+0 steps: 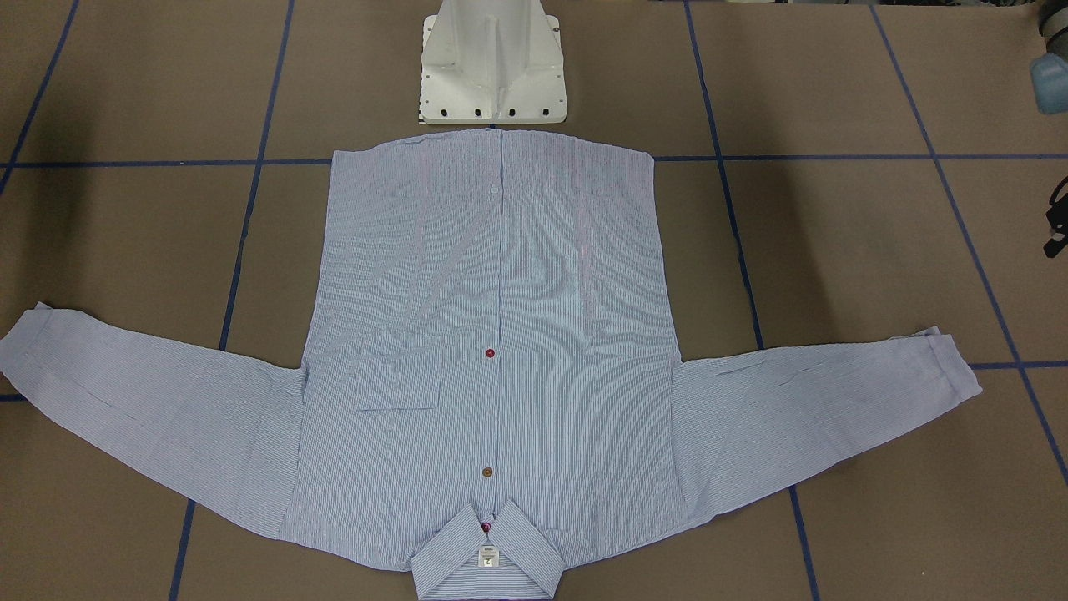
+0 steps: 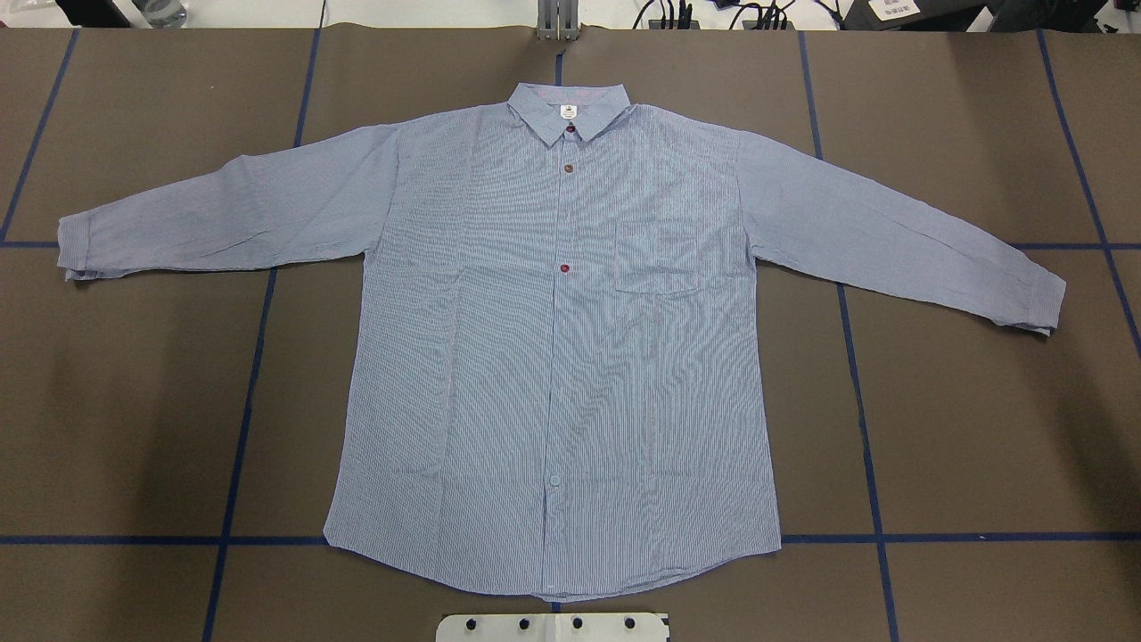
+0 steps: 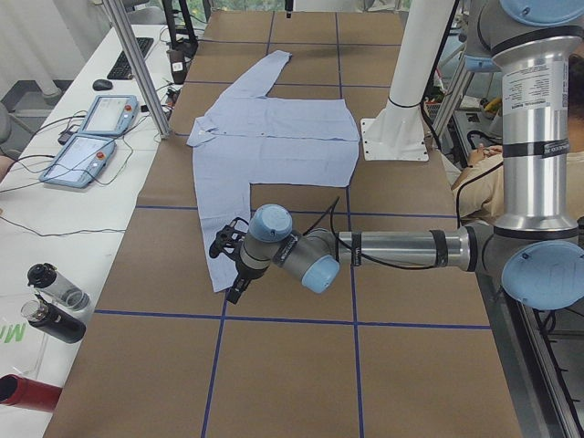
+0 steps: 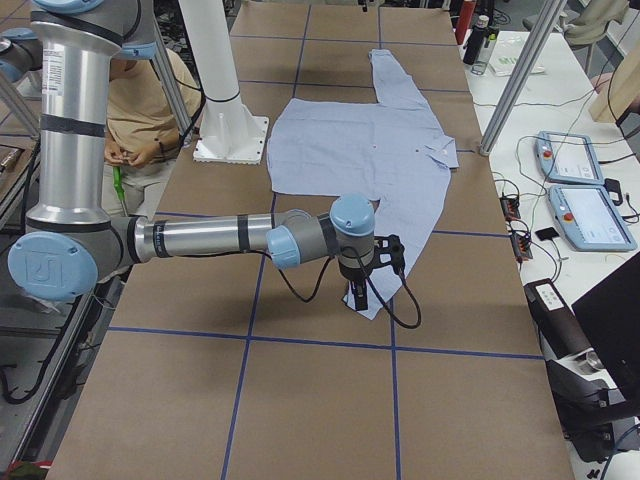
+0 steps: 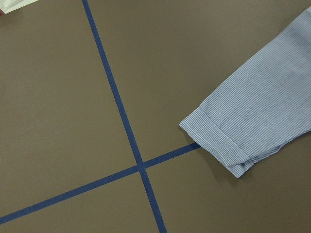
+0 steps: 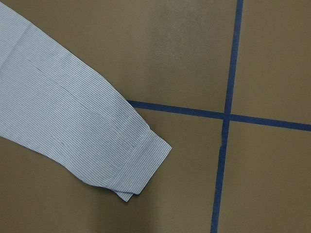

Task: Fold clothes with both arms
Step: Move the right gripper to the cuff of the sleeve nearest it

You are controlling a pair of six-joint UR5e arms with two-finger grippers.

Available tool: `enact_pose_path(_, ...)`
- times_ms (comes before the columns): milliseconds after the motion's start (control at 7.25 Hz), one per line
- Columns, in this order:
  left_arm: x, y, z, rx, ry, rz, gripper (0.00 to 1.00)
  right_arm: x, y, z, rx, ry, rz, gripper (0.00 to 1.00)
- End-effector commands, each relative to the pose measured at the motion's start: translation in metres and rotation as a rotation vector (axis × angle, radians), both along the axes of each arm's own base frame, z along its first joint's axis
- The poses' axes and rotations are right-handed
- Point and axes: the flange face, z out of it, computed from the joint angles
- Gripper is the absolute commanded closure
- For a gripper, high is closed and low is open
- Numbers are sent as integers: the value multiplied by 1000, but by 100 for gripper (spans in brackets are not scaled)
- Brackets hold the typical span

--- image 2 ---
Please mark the black power strip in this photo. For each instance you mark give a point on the black power strip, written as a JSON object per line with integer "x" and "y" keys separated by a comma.
{"x": 715, "y": 16}

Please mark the light blue striped shirt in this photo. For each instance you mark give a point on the light blue striped shirt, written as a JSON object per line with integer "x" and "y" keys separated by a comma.
{"x": 556, "y": 388}

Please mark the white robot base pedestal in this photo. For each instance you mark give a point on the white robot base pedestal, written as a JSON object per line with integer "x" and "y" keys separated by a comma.
{"x": 555, "y": 627}

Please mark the grey aluminium frame post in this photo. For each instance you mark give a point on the grey aluminium frame post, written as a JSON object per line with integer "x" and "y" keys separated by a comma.
{"x": 558, "y": 20}

